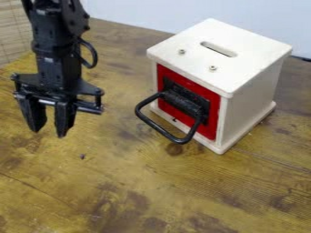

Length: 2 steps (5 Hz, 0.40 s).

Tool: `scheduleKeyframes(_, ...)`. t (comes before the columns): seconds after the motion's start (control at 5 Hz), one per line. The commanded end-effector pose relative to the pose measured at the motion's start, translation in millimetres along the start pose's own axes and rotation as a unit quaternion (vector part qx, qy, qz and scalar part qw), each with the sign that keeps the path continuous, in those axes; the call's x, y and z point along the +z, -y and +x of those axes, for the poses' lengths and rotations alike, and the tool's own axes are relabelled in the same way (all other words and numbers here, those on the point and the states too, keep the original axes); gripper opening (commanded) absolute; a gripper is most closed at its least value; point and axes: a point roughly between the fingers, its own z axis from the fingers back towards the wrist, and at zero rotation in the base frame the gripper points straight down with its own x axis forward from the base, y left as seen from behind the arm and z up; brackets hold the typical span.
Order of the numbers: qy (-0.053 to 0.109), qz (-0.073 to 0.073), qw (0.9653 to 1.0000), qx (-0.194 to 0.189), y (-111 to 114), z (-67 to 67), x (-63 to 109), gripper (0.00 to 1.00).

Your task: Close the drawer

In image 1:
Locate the black metal drawer handle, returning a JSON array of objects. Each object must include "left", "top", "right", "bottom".
[{"left": 135, "top": 77, "right": 210, "bottom": 145}]

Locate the red drawer front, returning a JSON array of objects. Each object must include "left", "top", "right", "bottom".
[{"left": 157, "top": 65, "right": 222, "bottom": 140}]

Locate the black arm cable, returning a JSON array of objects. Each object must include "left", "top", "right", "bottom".
[{"left": 77, "top": 37, "right": 101, "bottom": 69}]

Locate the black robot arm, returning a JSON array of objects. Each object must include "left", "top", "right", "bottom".
[{"left": 11, "top": 0, "right": 105, "bottom": 137}]

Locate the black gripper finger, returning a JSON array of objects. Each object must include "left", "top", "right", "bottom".
[
  {"left": 55, "top": 102, "right": 77, "bottom": 137},
  {"left": 17, "top": 95, "right": 47, "bottom": 132}
]

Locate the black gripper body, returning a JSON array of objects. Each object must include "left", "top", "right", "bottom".
[{"left": 11, "top": 54, "right": 105, "bottom": 115}]

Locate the white wooden drawer box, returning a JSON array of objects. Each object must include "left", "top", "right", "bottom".
[{"left": 147, "top": 18, "right": 291, "bottom": 154}]

